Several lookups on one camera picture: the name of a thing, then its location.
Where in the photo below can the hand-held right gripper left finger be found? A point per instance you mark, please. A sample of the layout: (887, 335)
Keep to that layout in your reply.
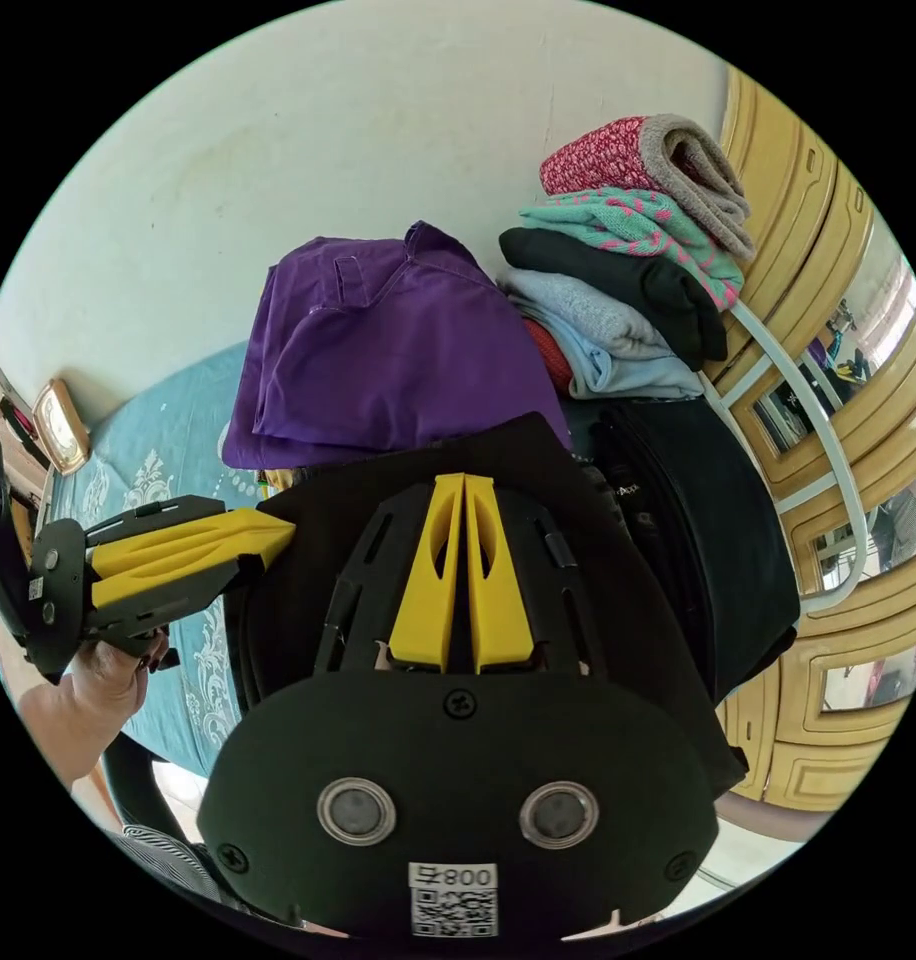
(426, 592)

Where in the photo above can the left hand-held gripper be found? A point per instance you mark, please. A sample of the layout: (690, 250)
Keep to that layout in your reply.
(60, 592)

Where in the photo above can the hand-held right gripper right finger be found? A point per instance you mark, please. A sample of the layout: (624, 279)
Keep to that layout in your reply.
(499, 600)

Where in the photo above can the black pants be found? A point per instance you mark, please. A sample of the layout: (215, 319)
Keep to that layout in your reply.
(315, 570)

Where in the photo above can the person's left forearm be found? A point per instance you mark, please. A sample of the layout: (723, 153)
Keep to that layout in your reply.
(60, 731)

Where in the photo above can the person's left hand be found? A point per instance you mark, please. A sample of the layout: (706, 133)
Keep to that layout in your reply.
(120, 690)

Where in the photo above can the black bag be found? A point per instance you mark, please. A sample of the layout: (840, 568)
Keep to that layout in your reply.
(717, 525)

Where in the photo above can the purple garment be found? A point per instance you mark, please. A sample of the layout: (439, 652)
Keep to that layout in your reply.
(398, 352)

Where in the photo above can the pile of clothes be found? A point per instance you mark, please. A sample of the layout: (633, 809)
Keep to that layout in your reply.
(615, 315)

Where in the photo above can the white bent tube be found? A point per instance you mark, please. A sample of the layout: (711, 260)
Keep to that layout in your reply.
(842, 457)

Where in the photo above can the yellow wooden cupboard with mirrors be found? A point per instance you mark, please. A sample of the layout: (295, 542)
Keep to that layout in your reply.
(795, 210)

